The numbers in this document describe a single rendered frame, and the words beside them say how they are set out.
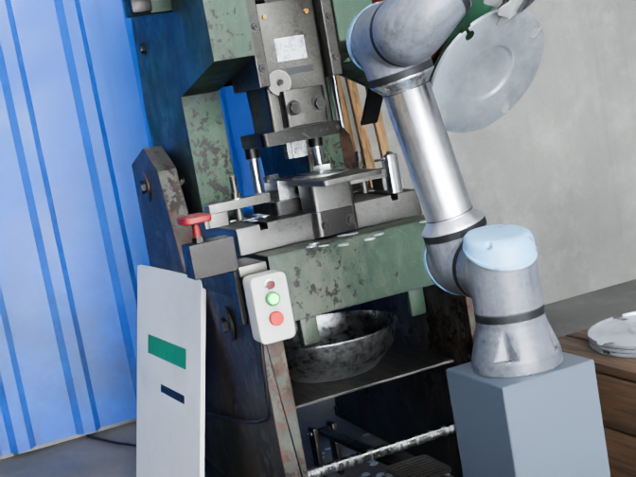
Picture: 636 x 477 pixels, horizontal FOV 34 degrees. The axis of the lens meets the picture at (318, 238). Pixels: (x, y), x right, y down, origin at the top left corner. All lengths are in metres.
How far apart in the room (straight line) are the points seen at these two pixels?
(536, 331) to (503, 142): 2.37
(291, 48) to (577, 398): 1.03
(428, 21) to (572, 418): 0.68
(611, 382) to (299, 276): 0.66
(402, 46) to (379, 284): 0.72
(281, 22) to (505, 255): 0.89
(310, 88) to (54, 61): 1.30
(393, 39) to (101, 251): 1.93
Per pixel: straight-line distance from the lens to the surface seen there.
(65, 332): 3.43
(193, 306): 2.47
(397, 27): 1.69
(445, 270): 1.83
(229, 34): 2.26
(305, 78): 2.35
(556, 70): 4.21
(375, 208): 2.34
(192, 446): 2.52
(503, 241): 1.71
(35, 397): 3.48
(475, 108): 2.24
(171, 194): 2.58
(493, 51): 2.19
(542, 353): 1.74
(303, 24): 2.37
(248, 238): 2.23
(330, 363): 2.34
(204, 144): 2.53
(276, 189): 2.37
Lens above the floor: 0.95
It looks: 8 degrees down
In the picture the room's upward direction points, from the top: 10 degrees counter-clockwise
